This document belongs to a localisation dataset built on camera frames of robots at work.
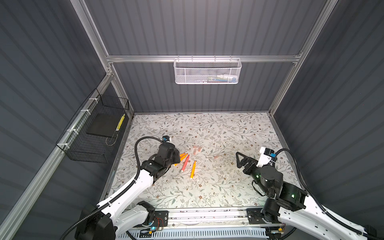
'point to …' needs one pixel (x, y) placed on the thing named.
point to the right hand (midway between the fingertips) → (242, 157)
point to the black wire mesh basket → (88, 136)
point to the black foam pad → (105, 124)
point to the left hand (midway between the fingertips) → (176, 151)
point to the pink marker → (185, 163)
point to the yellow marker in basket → (120, 123)
